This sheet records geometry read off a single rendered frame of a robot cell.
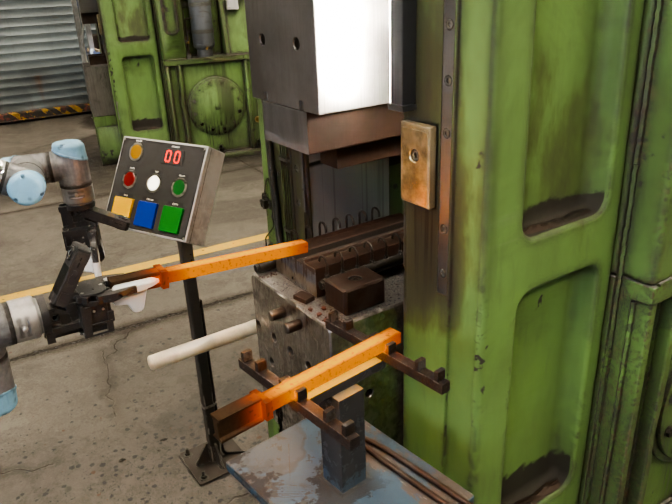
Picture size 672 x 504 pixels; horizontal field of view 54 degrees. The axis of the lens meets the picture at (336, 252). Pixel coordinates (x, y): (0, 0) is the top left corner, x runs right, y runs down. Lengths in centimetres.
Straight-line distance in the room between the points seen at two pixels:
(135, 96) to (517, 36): 535
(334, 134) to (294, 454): 69
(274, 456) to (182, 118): 518
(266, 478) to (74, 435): 160
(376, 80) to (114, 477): 174
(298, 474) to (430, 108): 77
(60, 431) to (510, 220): 210
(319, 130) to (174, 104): 490
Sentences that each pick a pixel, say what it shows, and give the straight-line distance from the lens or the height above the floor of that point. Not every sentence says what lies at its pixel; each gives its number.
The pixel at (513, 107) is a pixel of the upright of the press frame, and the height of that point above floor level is 140.
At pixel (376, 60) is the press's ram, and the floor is 146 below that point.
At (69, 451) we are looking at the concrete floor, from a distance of 279.
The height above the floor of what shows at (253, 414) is 99.
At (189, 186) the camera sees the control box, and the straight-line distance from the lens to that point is 191.
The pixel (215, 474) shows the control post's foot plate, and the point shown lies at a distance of 250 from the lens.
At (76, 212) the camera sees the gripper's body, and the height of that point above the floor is 111.
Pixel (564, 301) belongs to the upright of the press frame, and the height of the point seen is 89.
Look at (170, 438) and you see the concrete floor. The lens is 271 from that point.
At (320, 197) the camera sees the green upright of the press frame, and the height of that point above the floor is 106.
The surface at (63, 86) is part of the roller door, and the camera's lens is 941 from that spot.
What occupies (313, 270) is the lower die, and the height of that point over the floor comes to 99.
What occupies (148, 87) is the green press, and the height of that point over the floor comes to 71.
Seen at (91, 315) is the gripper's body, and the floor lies 110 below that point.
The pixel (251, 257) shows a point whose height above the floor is 112.
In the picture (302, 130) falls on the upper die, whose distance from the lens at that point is 147.
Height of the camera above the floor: 165
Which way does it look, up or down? 23 degrees down
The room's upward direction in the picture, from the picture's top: 2 degrees counter-clockwise
